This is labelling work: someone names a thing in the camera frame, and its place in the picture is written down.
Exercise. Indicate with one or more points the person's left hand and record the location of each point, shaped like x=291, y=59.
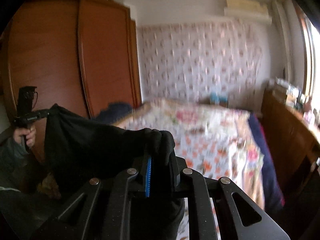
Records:
x=31, y=137

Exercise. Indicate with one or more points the large window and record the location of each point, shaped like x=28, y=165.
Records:
x=311, y=60

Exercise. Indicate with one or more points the floral blanket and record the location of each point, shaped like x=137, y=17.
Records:
x=190, y=112

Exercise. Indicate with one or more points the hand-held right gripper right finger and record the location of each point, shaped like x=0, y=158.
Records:
x=175, y=176

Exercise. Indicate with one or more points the wooden slatted wardrobe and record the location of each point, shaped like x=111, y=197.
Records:
x=62, y=67

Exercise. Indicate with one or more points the black printed t-shirt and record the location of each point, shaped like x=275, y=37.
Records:
x=100, y=150

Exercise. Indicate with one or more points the navy clothes pile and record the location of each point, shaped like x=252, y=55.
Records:
x=115, y=112

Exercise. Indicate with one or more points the orange-print bed sheet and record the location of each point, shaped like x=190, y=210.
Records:
x=225, y=160

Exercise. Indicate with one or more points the circle-patterned sheer curtain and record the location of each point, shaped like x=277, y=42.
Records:
x=200, y=62

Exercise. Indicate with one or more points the tied patterned window curtain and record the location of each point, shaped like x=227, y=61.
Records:
x=282, y=40

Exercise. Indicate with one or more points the navy blanket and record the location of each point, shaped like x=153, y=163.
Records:
x=267, y=160

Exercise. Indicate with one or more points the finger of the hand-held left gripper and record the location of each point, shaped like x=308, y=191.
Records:
x=42, y=115

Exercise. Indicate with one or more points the blue plastic bag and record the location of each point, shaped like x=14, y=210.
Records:
x=216, y=96

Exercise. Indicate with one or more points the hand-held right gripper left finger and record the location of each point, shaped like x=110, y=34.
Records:
x=148, y=177

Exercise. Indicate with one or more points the person's left forearm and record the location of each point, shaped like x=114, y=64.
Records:
x=12, y=155

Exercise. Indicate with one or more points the wall air conditioner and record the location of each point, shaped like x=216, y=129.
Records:
x=247, y=8

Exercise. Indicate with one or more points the low wooden cabinet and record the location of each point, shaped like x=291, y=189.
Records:
x=285, y=140

